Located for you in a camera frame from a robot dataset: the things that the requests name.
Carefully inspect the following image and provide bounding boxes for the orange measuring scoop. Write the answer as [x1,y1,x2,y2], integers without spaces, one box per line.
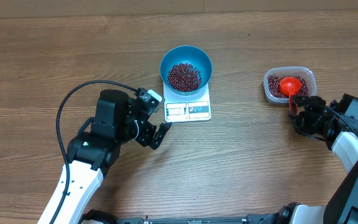
[279,77,301,116]

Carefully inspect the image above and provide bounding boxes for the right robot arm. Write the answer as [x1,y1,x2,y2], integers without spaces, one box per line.
[264,94,358,224]

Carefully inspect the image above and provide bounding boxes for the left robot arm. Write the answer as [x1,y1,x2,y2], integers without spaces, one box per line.
[39,88,171,223]

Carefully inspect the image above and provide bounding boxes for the white digital kitchen scale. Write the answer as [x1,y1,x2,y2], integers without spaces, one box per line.
[163,84,211,123]

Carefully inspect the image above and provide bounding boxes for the red beans in bowl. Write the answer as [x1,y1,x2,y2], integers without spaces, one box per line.
[167,63,202,92]

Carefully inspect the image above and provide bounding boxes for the blue metal bowl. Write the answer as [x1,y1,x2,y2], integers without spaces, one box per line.
[160,45,213,96]

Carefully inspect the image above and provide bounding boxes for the clear plastic container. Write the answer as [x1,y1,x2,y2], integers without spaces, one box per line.
[263,67,318,104]

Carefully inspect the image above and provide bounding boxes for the red beans in container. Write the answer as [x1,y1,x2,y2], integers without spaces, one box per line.
[267,75,309,98]

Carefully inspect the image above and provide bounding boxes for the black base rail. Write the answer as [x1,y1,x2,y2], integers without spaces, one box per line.
[78,209,278,224]

